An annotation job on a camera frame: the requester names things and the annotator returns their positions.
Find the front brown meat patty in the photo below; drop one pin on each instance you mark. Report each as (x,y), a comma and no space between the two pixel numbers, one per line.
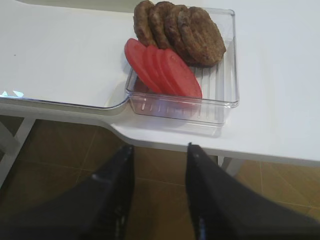
(201,36)

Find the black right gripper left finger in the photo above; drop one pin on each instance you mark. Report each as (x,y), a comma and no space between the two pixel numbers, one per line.
(95,209)

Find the rear red tomato slice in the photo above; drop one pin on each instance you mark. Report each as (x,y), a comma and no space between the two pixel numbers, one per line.
(134,52)

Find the front red tomato slice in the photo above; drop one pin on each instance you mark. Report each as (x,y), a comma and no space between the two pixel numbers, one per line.
(179,75)

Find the brown meat patty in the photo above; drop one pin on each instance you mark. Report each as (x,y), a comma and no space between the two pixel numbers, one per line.
(201,36)
(173,34)
(141,23)
(156,20)

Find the white serving tray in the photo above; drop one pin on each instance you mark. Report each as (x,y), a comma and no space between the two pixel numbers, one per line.
(61,55)

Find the clear tray with patties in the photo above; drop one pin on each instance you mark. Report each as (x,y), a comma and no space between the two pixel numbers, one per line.
(219,86)

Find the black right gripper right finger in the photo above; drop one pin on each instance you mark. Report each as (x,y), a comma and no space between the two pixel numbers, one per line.
(221,208)

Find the white table leg frame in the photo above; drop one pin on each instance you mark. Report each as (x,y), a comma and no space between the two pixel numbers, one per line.
(11,145)

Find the red tomato slice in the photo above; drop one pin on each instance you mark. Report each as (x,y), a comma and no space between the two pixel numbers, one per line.
(162,79)
(134,52)
(179,75)
(150,67)

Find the rear brown meat patty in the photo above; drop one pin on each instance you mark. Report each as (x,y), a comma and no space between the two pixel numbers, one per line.
(141,23)

